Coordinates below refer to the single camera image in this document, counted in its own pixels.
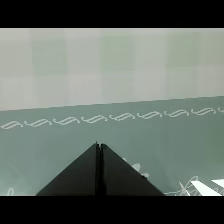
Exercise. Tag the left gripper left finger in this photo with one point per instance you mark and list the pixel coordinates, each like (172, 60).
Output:
(78, 176)

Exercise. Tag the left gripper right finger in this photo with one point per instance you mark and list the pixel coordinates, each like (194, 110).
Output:
(123, 178)

